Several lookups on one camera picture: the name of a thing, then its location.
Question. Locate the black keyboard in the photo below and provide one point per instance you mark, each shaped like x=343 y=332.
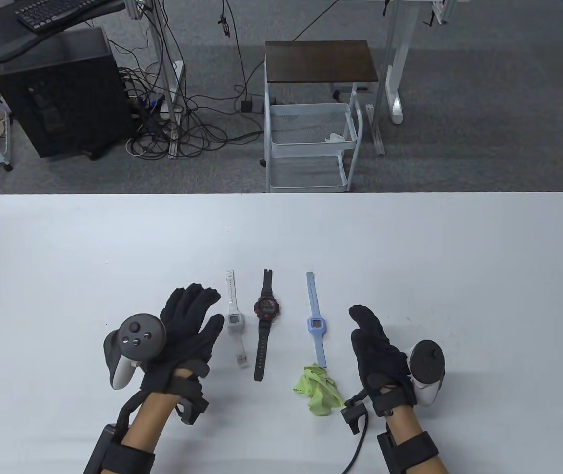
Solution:
x=54 y=12

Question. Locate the black power adapter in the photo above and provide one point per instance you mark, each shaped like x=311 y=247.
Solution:
x=247 y=106

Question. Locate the person's right hand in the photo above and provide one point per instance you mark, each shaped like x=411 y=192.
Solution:
x=380 y=360

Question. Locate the black computer tower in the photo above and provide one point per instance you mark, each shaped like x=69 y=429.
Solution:
x=69 y=94

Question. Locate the green microfibre cloth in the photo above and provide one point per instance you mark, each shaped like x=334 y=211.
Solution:
x=323 y=392

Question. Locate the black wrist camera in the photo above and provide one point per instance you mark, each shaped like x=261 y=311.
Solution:
x=192 y=405
x=353 y=414

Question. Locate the white watch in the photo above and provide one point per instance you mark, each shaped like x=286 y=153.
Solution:
x=234 y=320

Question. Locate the person's left hand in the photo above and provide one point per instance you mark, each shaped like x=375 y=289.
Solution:
x=187 y=340

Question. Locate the white cart with wooden top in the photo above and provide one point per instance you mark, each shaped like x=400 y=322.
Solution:
x=318 y=61

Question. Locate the grey white handheld controller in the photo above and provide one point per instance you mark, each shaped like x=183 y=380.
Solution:
x=136 y=340
x=427 y=368

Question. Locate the black red watch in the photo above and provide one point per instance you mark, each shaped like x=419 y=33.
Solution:
x=266 y=308

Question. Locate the white crumpled tissue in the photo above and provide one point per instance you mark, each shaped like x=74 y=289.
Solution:
x=335 y=138

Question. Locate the aluminium rail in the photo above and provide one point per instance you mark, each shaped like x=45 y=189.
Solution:
x=375 y=131

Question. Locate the person's left forearm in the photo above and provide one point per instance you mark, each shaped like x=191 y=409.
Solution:
x=153 y=424

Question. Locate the light blue watch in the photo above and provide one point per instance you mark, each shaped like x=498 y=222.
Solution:
x=315 y=324

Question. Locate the person's right forearm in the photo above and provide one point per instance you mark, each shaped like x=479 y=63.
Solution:
x=410 y=434

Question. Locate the white desk leg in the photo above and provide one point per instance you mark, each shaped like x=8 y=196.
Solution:
x=400 y=59

